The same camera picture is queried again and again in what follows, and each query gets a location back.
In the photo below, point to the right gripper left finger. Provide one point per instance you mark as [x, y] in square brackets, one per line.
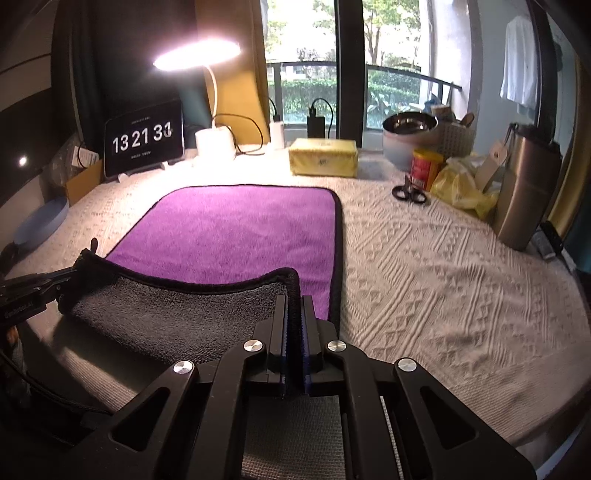
[269, 375]

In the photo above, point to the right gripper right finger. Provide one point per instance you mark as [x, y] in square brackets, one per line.
[320, 377]

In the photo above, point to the purple and grey towel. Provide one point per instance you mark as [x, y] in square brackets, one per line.
[205, 264]

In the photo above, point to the blue plate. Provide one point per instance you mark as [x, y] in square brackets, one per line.
[41, 224]

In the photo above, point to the cardboard box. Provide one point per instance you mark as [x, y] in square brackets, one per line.
[84, 182]

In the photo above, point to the white patterned tablecloth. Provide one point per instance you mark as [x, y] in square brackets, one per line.
[505, 331]

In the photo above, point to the black scissors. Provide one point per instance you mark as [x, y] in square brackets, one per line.
[408, 192]

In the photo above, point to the yellow tissue pack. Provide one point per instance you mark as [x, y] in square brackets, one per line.
[323, 157]

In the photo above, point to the tablet showing clock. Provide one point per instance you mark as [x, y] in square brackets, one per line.
[143, 138]

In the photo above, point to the red can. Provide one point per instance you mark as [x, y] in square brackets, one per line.
[425, 167]

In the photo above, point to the yellow plastic bag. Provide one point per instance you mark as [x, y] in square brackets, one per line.
[456, 186]

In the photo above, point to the white desk lamp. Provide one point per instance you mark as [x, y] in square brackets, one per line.
[212, 142]

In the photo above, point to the white charger adapter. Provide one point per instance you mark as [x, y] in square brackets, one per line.
[277, 137]

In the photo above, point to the black power bank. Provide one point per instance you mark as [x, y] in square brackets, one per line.
[315, 124]

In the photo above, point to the steel bowl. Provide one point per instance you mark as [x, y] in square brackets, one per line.
[406, 132]

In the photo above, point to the white storage basket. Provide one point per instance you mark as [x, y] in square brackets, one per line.
[455, 139]

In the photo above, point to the yellow curtain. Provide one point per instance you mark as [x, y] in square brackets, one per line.
[242, 84]

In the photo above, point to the dark green curtain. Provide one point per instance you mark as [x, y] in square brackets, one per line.
[102, 56]

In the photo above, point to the steel tumbler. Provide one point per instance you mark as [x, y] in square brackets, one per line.
[530, 179]

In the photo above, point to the white hanging shirt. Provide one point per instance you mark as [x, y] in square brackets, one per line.
[520, 74]

